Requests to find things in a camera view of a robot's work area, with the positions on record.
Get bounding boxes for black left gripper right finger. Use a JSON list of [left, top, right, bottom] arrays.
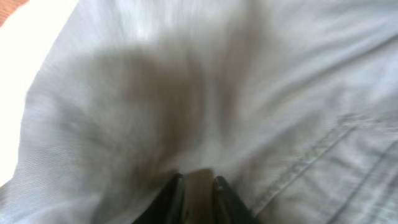
[[213, 176, 259, 224]]

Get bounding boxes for grey shorts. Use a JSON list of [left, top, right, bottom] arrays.
[[1, 0, 397, 223]]

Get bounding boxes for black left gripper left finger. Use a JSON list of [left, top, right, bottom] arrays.
[[132, 174, 183, 224]]

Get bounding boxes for beige folded shorts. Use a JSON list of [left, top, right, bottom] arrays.
[[1, 0, 78, 185]]

